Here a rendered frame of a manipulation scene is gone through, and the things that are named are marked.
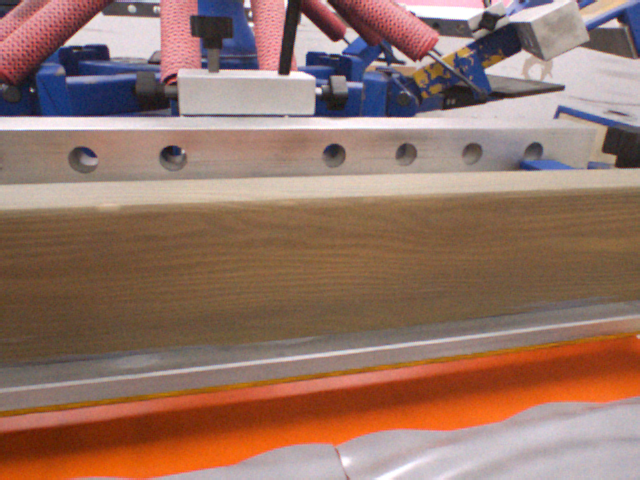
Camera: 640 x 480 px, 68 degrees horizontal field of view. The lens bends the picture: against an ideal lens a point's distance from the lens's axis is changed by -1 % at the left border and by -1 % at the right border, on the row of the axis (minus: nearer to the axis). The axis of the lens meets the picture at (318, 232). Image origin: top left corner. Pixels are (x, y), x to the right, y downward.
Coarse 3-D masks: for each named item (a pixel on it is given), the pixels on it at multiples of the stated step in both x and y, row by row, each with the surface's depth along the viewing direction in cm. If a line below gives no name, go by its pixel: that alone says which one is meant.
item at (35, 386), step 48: (336, 336) 21; (384, 336) 21; (432, 336) 21; (480, 336) 22; (528, 336) 22; (576, 336) 23; (0, 384) 17; (48, 384) 17; (96, 384) 18; (144, 384) 18; (192, 384) 19
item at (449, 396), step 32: (544, 352) 27; (576, 352) 27; (608, 352) 28; (320, 384) 24; (352, 384) 24; (384, 384) 24; (416, 384) 24; (448, 384) 24; (480, 384) 25; (512, 384) 25; (544, 384) 25; (576, 384) 25; (608, 384) 25; (352, 416) 22; (384, 416) 22; (416, 416) 22; (448, 416) 22; (480, 416) 22
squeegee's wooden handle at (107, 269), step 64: (0, 192) 17; (64, 192) 17; (128, 192) 18; (192, 192) 18; (256, 192) 18; (320, 192) 19; (384, 192) 20; (448, 192) 20; (512, 192) 21; (576, 192) 22; (0, 256) 16; (64, 256) 17; (128, 256) 18; (192, 256) 18; (256, 256) 19; (320, 256) 20; (384, 256) 20; (448, 256) 21; (512, 256) 22; (576, 256) 23; (0, 320) 17; (64, 320) 18; (128, 320) 19; (192, 320) 19; (256, 320) 20; (320, 320) 21; (384, 320) 22; (448, 320) 23
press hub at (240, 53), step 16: (208, 0) 86; (224, 0) 87; (240, 16) 90; (240, 32) 89; (224, 48) 87; (240, 48) 89; (256, 48) 92; (224, 64) 87; (240, 64) 88; (256, 64) 91
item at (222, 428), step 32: (288, 384) 24; (32, 416) 21; (64, 416) 21; (96, 416) 21; (128, 416) 22; (160, 416) 22; (192, 416) 22; (224, 416) 22; (256, 416) 22; (288, 416) 22; (320, 416) 22; (0, 448) 20; (32, 448) 20; (64, 448) 20; (96, 448) 20; (128, 448) 20; (160, 448) 20; (192, 448) 20; (224, 448) 20; (256, 448) 20
